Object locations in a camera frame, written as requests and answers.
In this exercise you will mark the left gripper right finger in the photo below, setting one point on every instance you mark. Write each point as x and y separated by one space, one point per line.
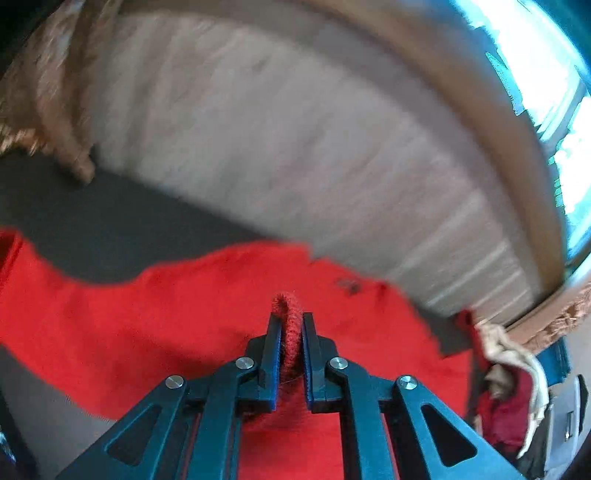
392 429

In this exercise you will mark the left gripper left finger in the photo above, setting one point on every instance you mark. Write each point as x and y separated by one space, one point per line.
189 429

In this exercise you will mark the maroon garment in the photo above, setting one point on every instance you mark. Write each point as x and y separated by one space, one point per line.
505 421

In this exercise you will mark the dark red garment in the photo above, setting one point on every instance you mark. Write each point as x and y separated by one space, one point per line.
465 322

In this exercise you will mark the cream white garment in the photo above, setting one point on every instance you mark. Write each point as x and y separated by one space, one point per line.
502 354

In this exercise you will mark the blue plastic bin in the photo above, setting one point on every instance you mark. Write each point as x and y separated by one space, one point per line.
556 363

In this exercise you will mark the white plastic storage box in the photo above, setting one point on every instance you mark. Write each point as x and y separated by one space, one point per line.
567 421

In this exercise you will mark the brown floral curtain right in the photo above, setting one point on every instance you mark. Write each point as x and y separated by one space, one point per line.
554 319

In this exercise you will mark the brown floral curtain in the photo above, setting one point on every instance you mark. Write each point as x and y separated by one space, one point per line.
47 90
554 319

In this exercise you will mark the brown floral curtain left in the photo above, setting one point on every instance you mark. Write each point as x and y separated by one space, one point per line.
47 90

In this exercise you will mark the window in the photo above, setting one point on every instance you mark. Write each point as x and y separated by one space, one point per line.
545 77

